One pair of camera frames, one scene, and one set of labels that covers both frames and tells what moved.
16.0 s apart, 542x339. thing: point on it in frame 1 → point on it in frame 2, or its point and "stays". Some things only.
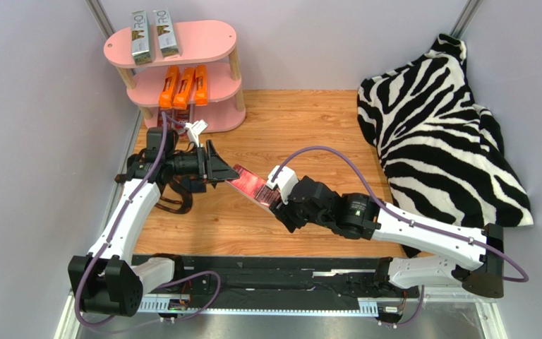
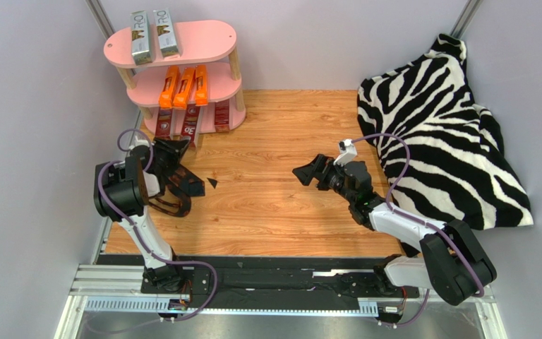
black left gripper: (212, 168) → (173, 148)
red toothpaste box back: (181, 116) → (190, 121)
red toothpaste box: (168, 113) stays
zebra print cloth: (442, 155) stays
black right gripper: (288, 212) → (326, 173)
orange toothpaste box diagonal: (181, 99) stays
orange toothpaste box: (167, 94) stays
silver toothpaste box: (166, 33) stays
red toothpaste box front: (254, 186) → (221, 116)
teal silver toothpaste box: (141, 48) stays
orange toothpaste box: (202, 85) stays
